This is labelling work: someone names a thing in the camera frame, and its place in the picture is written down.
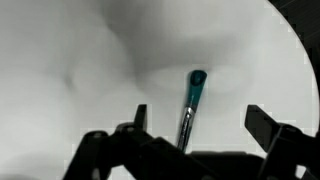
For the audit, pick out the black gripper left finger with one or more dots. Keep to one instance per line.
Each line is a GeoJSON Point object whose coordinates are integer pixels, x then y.
{"type": "Point", "coordinates": [140, 119]}

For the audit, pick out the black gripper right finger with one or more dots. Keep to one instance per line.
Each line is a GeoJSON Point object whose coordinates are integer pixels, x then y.
{"type": "Point", "coordinates": [261, 126]}

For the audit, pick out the teal capped marker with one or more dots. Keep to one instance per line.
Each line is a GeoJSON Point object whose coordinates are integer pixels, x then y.
{"type": "Point", "coordinates": [196, 82]}

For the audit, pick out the round white table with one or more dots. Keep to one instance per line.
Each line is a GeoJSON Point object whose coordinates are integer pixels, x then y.
{"type": "Point", "coordinates": [68, 67]}

